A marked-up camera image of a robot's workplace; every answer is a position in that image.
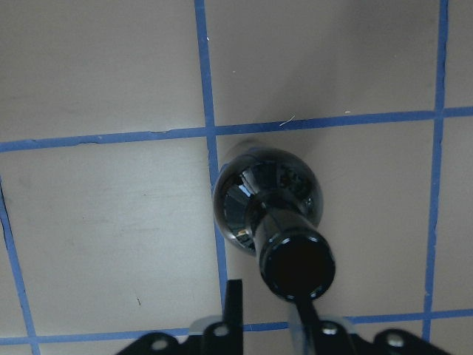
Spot dark wine bottle carried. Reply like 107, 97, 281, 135
213, 147, 336, 302

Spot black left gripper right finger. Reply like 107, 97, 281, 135
295, 299, 324, 354

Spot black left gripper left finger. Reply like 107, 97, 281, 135
222, 280, 243, 355

